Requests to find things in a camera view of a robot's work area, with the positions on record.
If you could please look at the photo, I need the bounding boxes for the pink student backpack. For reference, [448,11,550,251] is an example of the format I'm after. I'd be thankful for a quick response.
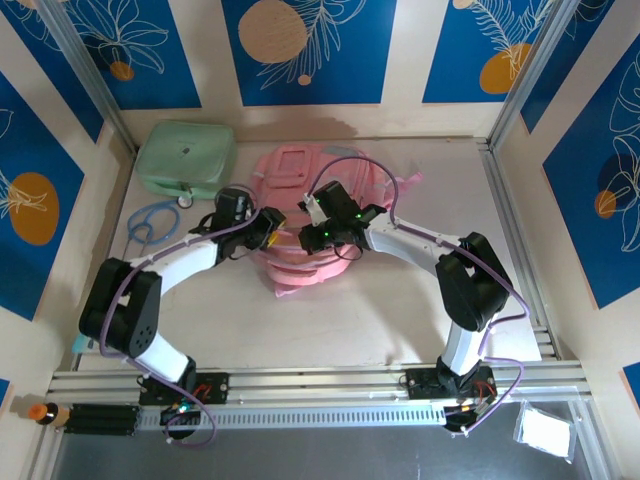
[251,142,426,301]

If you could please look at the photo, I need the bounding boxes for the light blue tissue pack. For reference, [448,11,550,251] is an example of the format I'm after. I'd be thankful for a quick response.
[69,333,96,357]

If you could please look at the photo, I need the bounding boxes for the clear plastic bag white contents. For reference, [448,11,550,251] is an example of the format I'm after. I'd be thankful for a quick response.
[514,402,576,459]

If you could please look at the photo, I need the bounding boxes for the blue stethoscope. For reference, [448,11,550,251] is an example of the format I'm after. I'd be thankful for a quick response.
[125,192,196,246]

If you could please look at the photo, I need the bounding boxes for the mint green zip pouch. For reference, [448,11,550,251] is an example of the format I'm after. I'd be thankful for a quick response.
[134,121,239,202]

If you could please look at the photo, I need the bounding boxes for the small bottle orange cap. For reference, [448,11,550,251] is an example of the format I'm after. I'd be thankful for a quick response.
[27,402,71,427]

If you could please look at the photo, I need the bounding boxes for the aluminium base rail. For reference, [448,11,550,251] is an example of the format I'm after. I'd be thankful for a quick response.
[47,362,589,401]

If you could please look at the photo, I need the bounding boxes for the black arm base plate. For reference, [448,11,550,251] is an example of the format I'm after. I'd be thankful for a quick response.
[405,368,497,401]
[138,372,231,406]

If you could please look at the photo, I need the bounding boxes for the aluminium side rail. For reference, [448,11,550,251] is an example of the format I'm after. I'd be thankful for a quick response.
[477,139,564,361]

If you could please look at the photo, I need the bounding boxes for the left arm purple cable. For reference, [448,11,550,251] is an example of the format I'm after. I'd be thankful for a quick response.
[98,184,281,449]

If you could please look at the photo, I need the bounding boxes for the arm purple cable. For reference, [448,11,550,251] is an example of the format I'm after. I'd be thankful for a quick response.
[98,184,281,449]
[307,156,531,436]

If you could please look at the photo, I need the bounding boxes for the slotted grey cable duct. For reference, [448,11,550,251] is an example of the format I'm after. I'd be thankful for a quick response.
[137,404,447,432]

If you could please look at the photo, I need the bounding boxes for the aluminium frame post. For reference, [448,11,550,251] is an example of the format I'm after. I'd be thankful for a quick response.
[487,0,576,151]
[37,0,140,154]

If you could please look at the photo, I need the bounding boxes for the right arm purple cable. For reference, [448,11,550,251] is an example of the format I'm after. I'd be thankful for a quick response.
[307,156,531,436]

